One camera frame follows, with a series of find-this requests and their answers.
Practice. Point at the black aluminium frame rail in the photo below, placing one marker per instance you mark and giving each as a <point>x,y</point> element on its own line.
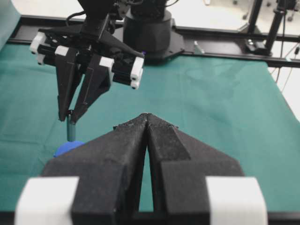
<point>194,41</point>

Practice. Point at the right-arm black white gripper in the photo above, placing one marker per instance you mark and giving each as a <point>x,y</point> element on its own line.
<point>89,48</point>

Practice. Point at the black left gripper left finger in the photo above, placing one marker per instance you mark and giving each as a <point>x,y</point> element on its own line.
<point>110,171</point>

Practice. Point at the green table cloth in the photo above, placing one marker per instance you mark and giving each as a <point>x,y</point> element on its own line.
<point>232,105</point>

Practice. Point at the black tripod stand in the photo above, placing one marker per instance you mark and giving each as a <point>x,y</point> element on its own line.
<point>280,11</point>

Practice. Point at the small blue plastic gear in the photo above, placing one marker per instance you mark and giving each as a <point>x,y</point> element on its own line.
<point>67,147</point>

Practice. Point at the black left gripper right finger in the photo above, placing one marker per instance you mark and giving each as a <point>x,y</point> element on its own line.
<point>179,165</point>

